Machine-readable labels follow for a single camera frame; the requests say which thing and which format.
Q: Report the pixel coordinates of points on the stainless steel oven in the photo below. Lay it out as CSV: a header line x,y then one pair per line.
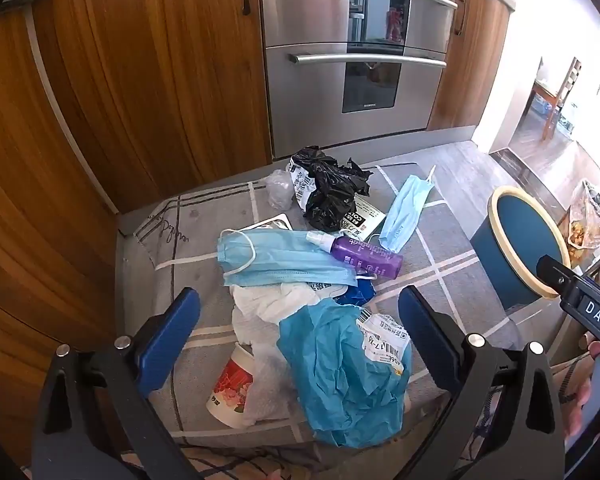
x,y
305,100

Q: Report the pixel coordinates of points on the wooden cabinet door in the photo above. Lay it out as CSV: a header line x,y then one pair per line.
x,y
30,210
155,85
470,60

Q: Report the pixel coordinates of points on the dark blue plastic bag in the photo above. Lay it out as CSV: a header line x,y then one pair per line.
x,y
360,294

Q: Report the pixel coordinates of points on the grey checked cloth-covered box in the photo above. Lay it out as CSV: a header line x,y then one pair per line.
x,y
200,210

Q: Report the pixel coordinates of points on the small blue face mask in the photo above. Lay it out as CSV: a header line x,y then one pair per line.
x,y
405,210

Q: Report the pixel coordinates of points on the white printed wrapper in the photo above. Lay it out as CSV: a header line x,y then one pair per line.
x,y
325,289

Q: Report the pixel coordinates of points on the person's right hand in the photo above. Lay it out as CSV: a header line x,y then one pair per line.
x,y
579,400

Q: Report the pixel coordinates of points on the red floral paper cup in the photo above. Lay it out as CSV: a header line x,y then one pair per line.
x,y
230,390

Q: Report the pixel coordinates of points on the silver wet wipes pack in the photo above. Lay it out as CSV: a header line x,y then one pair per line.
x,y
275,222

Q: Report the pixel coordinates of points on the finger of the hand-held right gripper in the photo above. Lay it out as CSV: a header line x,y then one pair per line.
x,y
552,270

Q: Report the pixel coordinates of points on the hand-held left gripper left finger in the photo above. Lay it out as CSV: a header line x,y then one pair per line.
x,y
167,332

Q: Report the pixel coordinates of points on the black plastic bag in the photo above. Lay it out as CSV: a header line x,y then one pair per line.
x,y
330,185

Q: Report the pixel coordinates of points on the white printed packet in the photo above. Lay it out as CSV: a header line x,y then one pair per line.
x,y
300,187

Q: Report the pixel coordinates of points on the clear crumpled plastic wrap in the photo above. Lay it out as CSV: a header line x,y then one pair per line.
x,y
280,190

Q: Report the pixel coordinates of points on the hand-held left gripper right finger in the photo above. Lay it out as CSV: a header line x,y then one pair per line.
x,y
425,335

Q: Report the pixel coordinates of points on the clear plastic food bag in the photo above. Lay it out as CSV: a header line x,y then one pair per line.
x,y
585,230

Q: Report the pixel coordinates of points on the teal plastic bag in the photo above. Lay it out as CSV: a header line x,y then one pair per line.
x,y
340,385

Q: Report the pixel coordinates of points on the wooden dining table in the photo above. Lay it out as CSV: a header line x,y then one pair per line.
x,y
545,92

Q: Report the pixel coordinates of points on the blue bin with yellow rim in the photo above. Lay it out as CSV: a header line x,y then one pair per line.
x,y
500,260

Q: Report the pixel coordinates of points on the wooden chair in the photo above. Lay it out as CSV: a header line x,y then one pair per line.
x,y
565,90

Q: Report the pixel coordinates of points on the large blue face mask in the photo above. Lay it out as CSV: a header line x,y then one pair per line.
x,y
280,257

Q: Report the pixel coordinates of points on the purple spray bottle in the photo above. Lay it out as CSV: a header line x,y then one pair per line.
x,y
365,255

